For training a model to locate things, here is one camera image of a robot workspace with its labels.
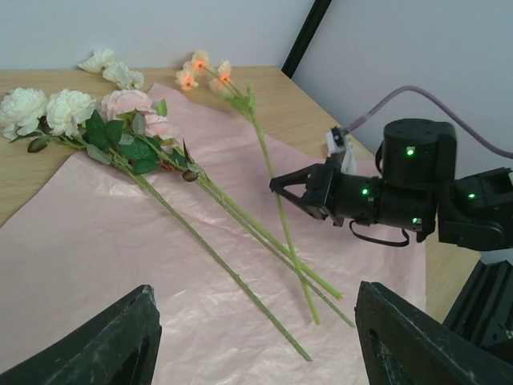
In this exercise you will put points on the pink double rose stem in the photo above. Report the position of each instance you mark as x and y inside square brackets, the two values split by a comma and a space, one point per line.
[142, 140]

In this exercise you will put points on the pink wrapping paper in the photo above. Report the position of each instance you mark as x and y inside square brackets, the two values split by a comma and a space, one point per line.
[231, 312]

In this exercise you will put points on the right black frame post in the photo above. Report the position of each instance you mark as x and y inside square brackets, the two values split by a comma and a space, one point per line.
[305, 36]

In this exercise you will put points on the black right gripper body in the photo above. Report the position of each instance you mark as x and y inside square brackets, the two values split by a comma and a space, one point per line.
[338, 196]

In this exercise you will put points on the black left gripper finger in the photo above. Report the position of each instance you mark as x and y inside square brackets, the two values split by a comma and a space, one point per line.
[403, 345]
[292, 186]
[118, 346]

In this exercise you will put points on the white blossom fuzzy stem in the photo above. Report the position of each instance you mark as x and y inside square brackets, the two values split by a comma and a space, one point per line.
[104, 62]

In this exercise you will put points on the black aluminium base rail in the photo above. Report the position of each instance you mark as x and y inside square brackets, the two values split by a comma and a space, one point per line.
[482, 312]

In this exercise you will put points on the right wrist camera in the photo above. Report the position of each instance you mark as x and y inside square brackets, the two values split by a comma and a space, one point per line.
[340, 146]

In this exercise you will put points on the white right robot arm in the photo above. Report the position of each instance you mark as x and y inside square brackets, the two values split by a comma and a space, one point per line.
[417, 190]

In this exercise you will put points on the white rose stem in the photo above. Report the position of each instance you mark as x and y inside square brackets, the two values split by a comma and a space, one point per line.
[75, 119]

